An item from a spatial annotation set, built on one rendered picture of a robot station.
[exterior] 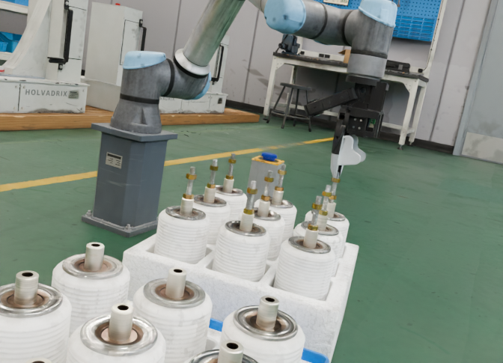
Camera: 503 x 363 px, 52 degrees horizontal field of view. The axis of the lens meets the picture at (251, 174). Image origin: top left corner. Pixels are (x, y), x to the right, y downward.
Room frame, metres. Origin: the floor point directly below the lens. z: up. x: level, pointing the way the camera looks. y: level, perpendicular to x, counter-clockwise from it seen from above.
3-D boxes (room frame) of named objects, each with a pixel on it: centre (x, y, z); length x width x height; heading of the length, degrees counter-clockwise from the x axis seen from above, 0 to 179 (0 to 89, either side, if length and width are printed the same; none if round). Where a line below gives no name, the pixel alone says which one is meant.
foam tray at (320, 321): (1.00, -0.04, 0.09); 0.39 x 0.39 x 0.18; 75
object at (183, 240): (0.92, 0.11, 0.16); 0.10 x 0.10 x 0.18
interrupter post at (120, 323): (0.47, 0.10, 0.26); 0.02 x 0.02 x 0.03
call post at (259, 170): (1.30, -0.04, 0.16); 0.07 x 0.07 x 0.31; 75
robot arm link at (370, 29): (1.08, -0.19, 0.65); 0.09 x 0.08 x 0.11; 41
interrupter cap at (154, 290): (0.58, 0.07, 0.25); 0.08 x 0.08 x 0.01
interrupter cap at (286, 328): (0.55, -0.05, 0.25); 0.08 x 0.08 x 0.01
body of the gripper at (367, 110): (1.08, -0.20, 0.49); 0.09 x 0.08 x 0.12; 69
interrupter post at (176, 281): (0.58, 0.07, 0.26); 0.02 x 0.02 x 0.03
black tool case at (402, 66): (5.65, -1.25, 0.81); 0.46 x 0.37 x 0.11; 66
